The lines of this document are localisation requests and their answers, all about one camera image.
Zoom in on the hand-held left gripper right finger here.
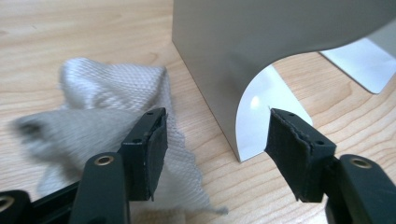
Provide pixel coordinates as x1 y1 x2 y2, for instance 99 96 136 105
264 107 396 224

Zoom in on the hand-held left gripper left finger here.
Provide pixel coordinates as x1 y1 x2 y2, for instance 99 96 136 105
68 106 169 224

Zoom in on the expandable metal bookend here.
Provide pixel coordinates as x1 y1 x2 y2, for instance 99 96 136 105
172 0 396 163

